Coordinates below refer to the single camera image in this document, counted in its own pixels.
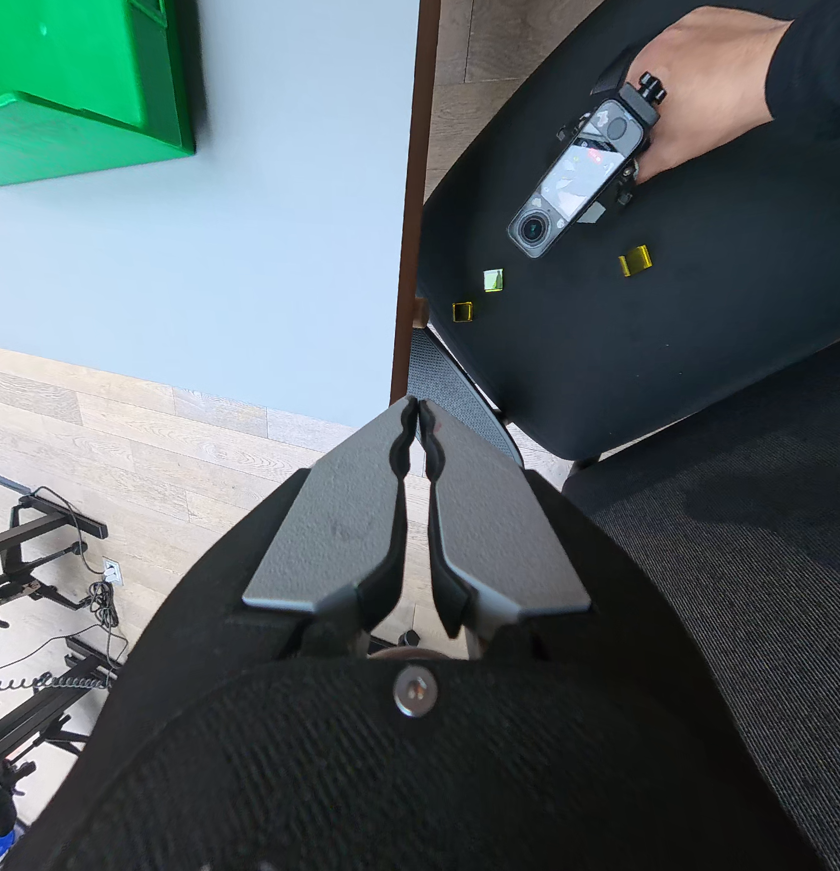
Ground person's right hand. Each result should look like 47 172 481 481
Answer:
624 7 796 186

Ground grey desk with brown edge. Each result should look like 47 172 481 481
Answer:
0 0 443 426

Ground black metal bar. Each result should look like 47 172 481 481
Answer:
15 493 109 542

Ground black stand with cables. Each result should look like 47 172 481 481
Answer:
0 486 132 695

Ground green box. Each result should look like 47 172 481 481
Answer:
0 0 196 188

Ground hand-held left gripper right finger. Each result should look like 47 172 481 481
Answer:
419 399 592 639

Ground textured black chair armrest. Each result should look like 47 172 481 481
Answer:
406 325 523 470

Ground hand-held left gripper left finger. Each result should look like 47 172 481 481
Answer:
243 396 420 631

